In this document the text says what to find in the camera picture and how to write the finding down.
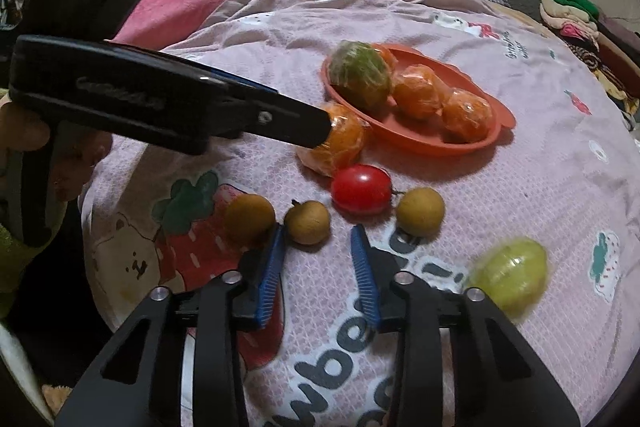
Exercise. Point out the strawberry bear printed blanket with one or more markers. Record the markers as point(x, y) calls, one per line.
point(500, 207)

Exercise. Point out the large orange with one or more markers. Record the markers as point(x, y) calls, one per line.
point(342, 147)

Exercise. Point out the brown longan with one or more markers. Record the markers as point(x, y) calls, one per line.
point(420, 210)
point(307, 222)
point(247, 217)

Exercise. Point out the small green mango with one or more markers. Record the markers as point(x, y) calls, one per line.
point(510, 274)

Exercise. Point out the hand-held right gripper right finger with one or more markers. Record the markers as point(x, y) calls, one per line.
point(362, 277)

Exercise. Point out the red tomato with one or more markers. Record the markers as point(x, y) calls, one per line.
point(361, 188)

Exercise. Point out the cream bed sheet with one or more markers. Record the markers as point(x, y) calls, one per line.
point(520, 14)

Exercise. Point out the orange plastic plate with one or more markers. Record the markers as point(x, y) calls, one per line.
point(425, 142)

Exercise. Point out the large green mango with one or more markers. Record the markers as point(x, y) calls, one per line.
point(360, 74)

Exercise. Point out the stack of folded clothes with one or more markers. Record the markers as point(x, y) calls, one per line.
point(590, 32)

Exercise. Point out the person's left hand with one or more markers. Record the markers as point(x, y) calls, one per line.
point(80, 162)

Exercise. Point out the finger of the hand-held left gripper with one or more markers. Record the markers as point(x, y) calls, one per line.
point(240, 82)
point(290, 122)

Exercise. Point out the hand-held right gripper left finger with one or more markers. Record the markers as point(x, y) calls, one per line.
point(267, 277)

